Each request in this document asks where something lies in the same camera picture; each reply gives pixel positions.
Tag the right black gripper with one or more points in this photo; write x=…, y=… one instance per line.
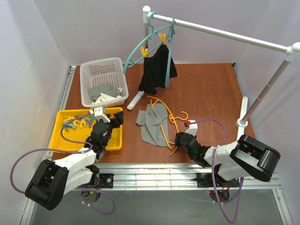
x=178, y=138

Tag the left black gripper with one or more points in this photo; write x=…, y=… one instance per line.
x=116, y=118

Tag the yellow hanger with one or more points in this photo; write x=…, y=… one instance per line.
x=172, y=119

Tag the grey underwear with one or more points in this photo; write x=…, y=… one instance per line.
x=150, y=122

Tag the grey-blue hanger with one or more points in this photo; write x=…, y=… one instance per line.
x=168, y=68

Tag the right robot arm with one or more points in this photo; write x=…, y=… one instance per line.
x=243, y=158

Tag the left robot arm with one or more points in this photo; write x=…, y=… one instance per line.
x=53, y=179

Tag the black underwear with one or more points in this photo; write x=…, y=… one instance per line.
x=154, y=71

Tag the teal hanger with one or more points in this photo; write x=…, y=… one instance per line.
x=147, y=47

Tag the teal clothespin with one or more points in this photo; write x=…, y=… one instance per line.
x=69, y=124
x=90, y=117

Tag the white cloth in basket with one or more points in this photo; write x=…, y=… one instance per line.
x=105, y=97

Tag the yellow clothespin in tray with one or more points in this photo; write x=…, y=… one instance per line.
x=79, y=121

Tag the dark grey cloth in basket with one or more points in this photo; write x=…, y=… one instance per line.
x=105, y=88

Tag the teal clothespin left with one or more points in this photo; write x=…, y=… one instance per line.
x=69, y=124

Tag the yellow tray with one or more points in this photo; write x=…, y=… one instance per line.
x=81, y=134

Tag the white laundry basket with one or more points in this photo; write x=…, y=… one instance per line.
x=99, y=72

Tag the yellow clothespin left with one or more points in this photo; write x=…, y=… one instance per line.
x=144, y=52

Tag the yellow clothespin right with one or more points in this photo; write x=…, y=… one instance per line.
x=162, y=38

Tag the white clothes rack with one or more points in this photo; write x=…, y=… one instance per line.
x=212, y=89

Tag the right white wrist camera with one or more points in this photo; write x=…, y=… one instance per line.
x=192, y=127

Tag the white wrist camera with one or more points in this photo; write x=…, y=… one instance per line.
x=100, y=114
x=192, y=127

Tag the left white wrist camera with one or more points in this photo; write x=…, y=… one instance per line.
x=100, y=114

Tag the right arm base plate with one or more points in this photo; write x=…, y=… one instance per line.
x=204, y=180

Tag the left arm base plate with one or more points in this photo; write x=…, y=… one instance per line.
x=101, y=180

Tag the aluminium rail frame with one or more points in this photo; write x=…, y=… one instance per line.
x=141, y=166

